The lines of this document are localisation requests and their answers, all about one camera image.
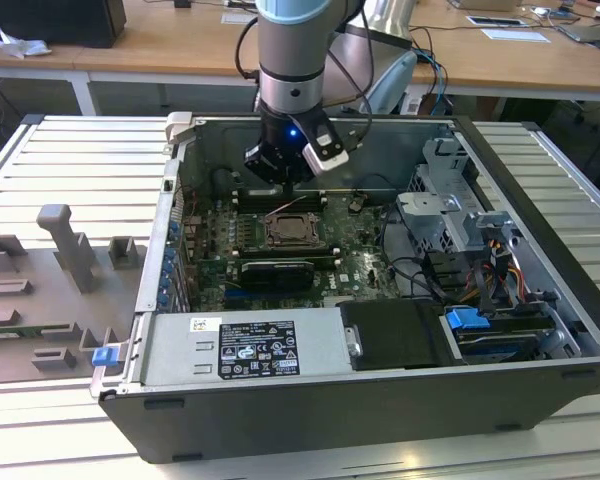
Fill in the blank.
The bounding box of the black cable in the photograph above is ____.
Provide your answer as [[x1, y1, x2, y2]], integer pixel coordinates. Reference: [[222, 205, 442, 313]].
[[379, 204, 451, 306]]

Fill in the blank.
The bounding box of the white paper sheet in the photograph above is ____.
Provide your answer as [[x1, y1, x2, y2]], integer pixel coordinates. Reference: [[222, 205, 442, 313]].
[[480, 27, 552, 45]]

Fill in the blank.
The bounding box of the black and silver PC case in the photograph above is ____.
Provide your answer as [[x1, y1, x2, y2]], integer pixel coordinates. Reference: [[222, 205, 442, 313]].
[[90, 112, 600, 464]]

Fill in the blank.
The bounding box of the CPU socket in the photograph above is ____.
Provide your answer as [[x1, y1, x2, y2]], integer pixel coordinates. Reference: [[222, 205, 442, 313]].
[[258, 208, 332, 252]]

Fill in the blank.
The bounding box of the coloured power wire bundle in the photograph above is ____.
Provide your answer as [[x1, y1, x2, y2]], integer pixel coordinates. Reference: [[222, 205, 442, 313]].
[[471, 238, 527, 314]]

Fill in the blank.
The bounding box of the wooden desk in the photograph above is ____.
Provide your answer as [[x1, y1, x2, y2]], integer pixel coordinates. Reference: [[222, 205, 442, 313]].
[[0, 0, 600, 119]]

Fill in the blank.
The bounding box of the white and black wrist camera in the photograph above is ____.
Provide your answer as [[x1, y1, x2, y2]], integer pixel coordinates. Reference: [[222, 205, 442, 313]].
[[301, 122, 351, 176]]

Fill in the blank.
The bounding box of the grey parts rack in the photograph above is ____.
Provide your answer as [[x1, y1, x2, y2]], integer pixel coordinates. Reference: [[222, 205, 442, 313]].
[[0, 202, 150, 387]]

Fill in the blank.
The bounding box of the blue plastic latch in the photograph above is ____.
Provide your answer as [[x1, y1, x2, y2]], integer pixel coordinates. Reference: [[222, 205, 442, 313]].
[[92, 346, 118, 370]]

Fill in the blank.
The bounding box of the green RAM stick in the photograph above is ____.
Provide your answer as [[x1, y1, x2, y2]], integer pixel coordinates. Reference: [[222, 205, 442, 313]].
[[0, 324, 76, 339]]

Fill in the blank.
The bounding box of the grey plastic case latch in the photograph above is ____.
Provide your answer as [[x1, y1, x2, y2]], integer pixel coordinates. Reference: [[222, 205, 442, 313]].
[[163, 110, 198, 148]]

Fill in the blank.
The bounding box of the black plastic shroud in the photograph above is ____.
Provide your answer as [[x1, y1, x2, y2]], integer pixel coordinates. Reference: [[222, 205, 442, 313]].
[[338, 299, 455, 372]]

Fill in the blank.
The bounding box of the metal socket cover frame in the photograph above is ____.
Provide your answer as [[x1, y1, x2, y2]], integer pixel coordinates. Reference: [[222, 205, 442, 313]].
[[263, 212, 327, 247]]

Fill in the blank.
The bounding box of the silver power supply unit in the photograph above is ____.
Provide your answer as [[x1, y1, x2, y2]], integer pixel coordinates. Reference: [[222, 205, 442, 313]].
[[140, 306, 357, 387]]

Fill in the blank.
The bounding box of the green motherboard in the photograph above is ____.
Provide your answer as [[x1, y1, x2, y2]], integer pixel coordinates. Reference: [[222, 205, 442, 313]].
[[177, 189, 434, 311]]

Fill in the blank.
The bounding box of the dark grey laptop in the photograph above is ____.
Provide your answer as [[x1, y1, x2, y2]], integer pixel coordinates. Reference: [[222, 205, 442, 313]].
[[558, 23, 600, 47]]

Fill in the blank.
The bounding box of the crumpled white paper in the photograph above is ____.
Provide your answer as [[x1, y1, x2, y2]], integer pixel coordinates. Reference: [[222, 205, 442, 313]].
[[0, 27, 54, 61]]

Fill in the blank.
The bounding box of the brown cardboard box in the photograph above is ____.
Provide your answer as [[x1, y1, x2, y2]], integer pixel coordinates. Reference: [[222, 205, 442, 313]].
[[451, 0, 525, 12]]

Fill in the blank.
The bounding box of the metal disk bay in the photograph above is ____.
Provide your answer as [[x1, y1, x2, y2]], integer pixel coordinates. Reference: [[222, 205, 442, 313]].
[[479, 212, 587, 362]]

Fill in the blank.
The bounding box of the perforated metal drive cage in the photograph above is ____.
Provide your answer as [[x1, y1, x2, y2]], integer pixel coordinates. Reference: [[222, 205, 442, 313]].
[[394, 135, 520, 255]]

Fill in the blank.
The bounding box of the flat dark white-edged device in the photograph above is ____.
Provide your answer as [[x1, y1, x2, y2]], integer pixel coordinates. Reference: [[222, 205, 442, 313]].
[[466, 14, 530, 29]]

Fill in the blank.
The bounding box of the thin wire locking lever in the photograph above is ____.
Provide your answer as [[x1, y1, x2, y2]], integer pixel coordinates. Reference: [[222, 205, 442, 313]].
[[271, 195, 310, 215]]

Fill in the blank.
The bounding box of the black graphics card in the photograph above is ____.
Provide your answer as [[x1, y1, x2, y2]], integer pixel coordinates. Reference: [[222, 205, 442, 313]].
[[238, 258, 315, 293]]

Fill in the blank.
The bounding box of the black box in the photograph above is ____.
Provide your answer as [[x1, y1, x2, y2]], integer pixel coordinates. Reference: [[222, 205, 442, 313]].
[[0, 0, 128, 50]]

